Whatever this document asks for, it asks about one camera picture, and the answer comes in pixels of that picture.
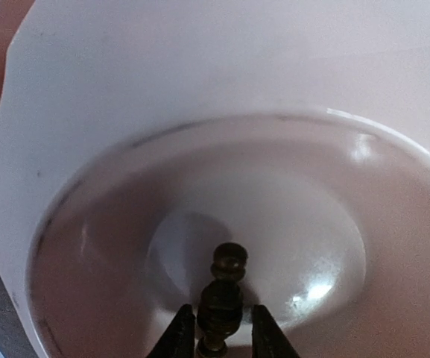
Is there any pink double pet bowl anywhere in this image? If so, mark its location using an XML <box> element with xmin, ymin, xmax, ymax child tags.
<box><xmin>0</xmin><ymin>1</ymin><xmax>430</xmax><ymax>357</ymax></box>

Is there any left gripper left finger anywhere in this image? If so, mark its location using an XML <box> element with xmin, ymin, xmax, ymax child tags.
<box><xmin>153</xmin><ymin>304</ymin><xmax>195</xmax><ymax>358</ymax></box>

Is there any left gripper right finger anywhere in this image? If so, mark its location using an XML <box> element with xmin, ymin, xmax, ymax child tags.
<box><xmin>251</xmin><ymin>305</ymin><xmax>300</xmax><ymax>358</ymax></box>

